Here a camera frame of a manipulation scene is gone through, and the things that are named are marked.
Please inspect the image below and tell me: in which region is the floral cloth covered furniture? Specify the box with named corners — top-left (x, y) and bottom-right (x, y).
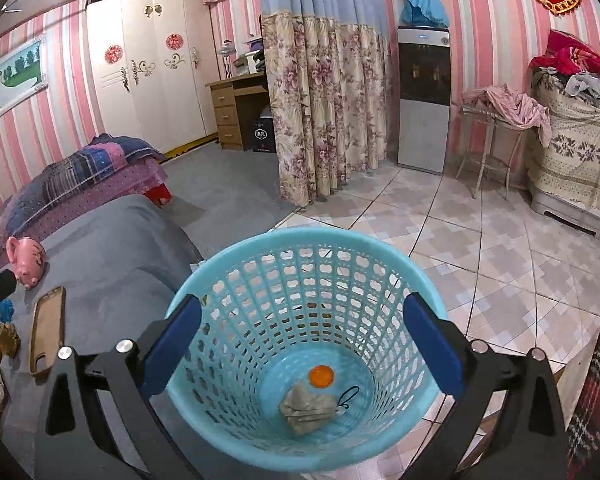
top-left (525, 67), bottom-right (600, 239)

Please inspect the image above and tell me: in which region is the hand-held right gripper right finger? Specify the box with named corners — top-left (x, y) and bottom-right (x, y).
top-left (402, 291), bottom-right (568, 480)

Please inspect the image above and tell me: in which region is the black box with white print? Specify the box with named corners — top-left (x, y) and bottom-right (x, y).
top-left (249, 114), bottom-right (279, 154)

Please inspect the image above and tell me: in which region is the framed wall painting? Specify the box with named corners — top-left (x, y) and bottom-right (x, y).
top-left (0, 35), bottom-right (49, 134)

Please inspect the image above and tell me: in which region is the grey garment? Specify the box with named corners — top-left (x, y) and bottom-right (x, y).
top-left (565, 72), bottom-right (600, 99)

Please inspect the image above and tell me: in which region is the light blue plastic basket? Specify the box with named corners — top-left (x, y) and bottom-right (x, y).
top-left (164, 226), bottom-right (448, 473)

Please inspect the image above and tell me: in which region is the wooden desk with drawers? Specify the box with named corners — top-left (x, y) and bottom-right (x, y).
top-left (205, 72), bottom-right (281, 151)

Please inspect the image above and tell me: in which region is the water dispenser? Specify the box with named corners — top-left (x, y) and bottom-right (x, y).
top-left (396, 25), bottom-right (452, 176)

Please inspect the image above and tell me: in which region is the bed with patchwork quilt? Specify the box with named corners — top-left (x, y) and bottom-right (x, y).
top-left (0, 162), bottom-right (170, 266)

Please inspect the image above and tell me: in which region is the white printer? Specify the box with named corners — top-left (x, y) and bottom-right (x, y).
top-left (232, 52), bottom-right (266, 76)

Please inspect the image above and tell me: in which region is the orange bottle cap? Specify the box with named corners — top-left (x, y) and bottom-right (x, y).
top-left (308, 364), bottom-right (335, 389)

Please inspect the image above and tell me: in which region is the red plaid cloth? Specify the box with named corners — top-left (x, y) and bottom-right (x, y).
top-left (565, 326), bottom-right (600, 480)

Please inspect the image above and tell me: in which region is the red bed skirt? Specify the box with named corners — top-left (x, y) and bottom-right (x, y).
top-left (144, 184), bottom-right (174, 206)

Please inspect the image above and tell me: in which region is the red blanket pile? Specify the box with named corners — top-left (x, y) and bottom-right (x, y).
top-left (528, 29), bottom-right (600, 92)

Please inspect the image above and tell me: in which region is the pink crumpled cloth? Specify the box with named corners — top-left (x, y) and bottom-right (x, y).
top-left (462, 85), bottom-right (552, 149)

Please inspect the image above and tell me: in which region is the grey floor carpet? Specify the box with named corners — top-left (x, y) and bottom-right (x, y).
top-left (159, 141), bottom-right (303, 248)

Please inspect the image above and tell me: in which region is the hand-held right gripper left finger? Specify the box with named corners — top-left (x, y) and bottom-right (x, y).
top-left (34, 294), bottom-right (203, 480)

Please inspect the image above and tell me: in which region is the plaid patchwork quilt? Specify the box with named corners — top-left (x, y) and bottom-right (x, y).
top-left (5, 133), bottom-right (168, 234)

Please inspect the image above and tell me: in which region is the orange snack wrapper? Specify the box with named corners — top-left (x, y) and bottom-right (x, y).
top-left (0, 322), bottom-right (22, 406)

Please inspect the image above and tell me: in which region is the floral curtain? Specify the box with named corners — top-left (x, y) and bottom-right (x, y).
top-left (256, 0), bottom-right (402, 207)

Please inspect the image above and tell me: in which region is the blue cloth cover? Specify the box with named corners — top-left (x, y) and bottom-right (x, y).
top-left (399, 0), bottom-right (451, 30)

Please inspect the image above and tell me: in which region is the white wardrobe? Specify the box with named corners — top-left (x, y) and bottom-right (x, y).
top-left (86, 0), bottom-right (219, 154)

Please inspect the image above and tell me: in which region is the brown phone case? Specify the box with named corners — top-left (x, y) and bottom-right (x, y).
top-left (28, 286), bottom-right (67, 379)

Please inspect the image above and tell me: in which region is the pink pig cup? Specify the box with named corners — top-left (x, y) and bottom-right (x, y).
top-left (6, 236), bottom-right (47, 290)

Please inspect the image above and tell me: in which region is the black cord loop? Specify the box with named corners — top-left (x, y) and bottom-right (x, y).
top-left (336, 385), bottom-right (361, 411)

